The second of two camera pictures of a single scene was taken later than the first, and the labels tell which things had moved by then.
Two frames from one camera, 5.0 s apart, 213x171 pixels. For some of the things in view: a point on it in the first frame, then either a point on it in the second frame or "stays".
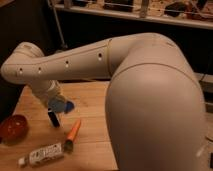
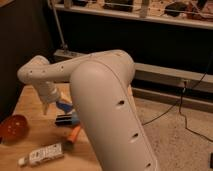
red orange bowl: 14,129 stays
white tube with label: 41,155 stays
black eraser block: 53,117 -> 64,119
